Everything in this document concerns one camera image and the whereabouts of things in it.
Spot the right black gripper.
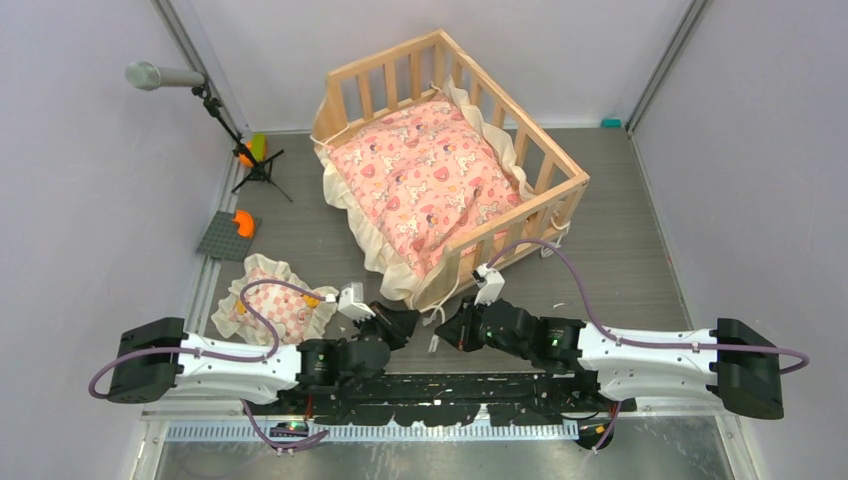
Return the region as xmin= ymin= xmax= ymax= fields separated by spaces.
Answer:
xmin=436 ymin=294 xmax=532 ymax=360

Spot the pink printed cushion with ties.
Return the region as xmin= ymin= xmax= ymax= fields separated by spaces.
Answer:
xmin=314 ymin=81 xmax=535 ymax=321

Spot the wooden slatted pet bed frame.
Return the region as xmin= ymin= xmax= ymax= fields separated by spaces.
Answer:
xmin=312 ymin=30 xmax=589 ymax=301

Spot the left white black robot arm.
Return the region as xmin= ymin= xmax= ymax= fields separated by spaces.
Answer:
xmin=95 ymin=301 xmax=421 ymax=414

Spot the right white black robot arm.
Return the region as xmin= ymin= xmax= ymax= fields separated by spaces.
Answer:
xmin=435 ymin=298 xmax=784 ymax=420

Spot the small checkered ruffled pillow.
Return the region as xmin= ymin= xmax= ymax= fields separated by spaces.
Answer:
xmin=211 ymin=254 xmax=338 ymax=346

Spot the orange curved toy piece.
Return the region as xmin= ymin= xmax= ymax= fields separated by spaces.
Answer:
xmin=232 ymin=210 xmax=256 ymax=238

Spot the grey building plate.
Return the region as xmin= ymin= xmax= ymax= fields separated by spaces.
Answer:
xmin=196 ymin=211 xmax=262 ymax=261

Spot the orange green toy ball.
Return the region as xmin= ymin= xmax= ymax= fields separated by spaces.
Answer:
xmin=238 ymin=133 xmax=268 ymax=168

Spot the teal small block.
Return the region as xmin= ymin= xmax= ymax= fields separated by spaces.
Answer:
xmin=600 ymin=118 xmax=623 ymax=129

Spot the silver microphone on tripod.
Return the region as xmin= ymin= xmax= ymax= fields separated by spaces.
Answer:
xmin=124 ymin=61 xmax=293 ymax=202

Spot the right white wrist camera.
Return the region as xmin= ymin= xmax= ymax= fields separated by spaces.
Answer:
xmin=472 ymin=264 xmax=505 ymax=305

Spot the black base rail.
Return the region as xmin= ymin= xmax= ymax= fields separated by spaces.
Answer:
xmin=275 ymin=373 xmax=616 ymax=426

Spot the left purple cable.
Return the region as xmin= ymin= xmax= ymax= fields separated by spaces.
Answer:
xmin=87 ymin=278 xmax=339 ymax=455

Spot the purple cable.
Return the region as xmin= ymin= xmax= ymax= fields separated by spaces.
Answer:
xmin=87 ymin=278 xmax=339 ymax=455
xmin=486 ymin=238 xmax=811 ymax=455

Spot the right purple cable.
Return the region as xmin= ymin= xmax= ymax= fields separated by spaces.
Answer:
xmin=486 ymin=238 xmax=811 ymax=455

